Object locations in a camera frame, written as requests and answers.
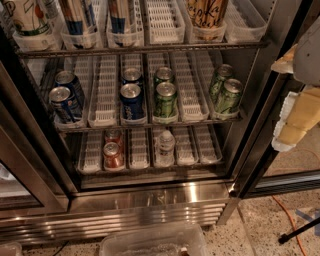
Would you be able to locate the red soda can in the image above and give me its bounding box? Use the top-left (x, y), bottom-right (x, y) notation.
top-left (104, 129), bottom-right (123, 148)
top-left (103, 142), bottom-right (124, 170)

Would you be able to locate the front green soda can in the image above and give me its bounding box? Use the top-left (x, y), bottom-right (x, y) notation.
top-left (154, 82), bottom-right (177, 118)

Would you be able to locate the rear red soda can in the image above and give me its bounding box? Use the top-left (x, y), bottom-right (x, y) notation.
top-left (104, 129), bottom-right (123, 148)

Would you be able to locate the front right green can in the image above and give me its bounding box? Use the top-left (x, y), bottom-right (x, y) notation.
top-left (214, 79), bottom-right (243, 114)

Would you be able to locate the white green tall can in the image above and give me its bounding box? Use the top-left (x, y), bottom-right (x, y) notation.
top-left (1, 0), bottom-right (52, 37)

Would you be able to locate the glass fridge door right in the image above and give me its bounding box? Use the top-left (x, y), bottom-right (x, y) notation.
top-left (224, 0), bottom-right (320, 199)

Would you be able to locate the green soda can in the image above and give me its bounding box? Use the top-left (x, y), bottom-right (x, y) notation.
top-left (154, 82), bottom-right (177, 118)
top-left (153, 67), bottom-right (175, 86)

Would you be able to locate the front red soda can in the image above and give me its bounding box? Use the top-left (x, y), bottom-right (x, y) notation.
top-left (103, 142), bottom-right (124, 170)

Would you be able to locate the black stand leg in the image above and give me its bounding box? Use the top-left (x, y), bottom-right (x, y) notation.
top-left (278, 217), bottom-right (320, 244)

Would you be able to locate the blue tall can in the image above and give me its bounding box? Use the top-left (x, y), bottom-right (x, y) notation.
top-left (108, 0), bottom-right (134, 34)
top-left (58, 0), bottom-right (97, 35)

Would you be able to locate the rear green soda can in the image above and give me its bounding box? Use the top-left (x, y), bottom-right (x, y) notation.
top-left (153, 67), bottom-right (175, 86)

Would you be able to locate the orange cable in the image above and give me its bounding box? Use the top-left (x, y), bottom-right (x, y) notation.
top-left (271, 195), bottom-right (308, 256)

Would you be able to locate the rear right green can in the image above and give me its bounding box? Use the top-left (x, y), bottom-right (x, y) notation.
top-left (209, 64), bottom-right (234, 102)

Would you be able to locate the pepsi can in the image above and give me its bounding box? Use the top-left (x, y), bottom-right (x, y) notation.
top-left (49, 86), bottom-right (82, 124)
top-left (122, 68), bottom-right (143, 88)
top-left (55, 70), bottom-right (85, 107)
top-left (120, 83), bottom-right (144, 120)

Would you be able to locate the clear water bottle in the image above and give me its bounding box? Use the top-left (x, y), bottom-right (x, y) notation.
top-left (156, 130), bottom-right (175, 167)

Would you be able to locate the gold black tall can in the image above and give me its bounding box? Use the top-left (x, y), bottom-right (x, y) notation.
top-left (185, 0), bottom-right (228, 29)

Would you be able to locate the stainless steel fridge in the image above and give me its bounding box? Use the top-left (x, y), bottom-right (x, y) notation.
top-left (0, 0), bottom-right (319, 245)

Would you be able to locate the blue tall can left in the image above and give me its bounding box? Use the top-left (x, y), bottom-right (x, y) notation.
top-left (58, 0), bottom-right (97, 35)

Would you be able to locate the blue tall can right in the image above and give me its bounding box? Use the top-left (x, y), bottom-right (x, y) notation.
top-left (108, 0), bottom-right (134, 34)

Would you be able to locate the clear plastic floor bin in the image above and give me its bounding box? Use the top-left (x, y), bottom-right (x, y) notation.
top-left (99, 223), bottom-right (210, 256)

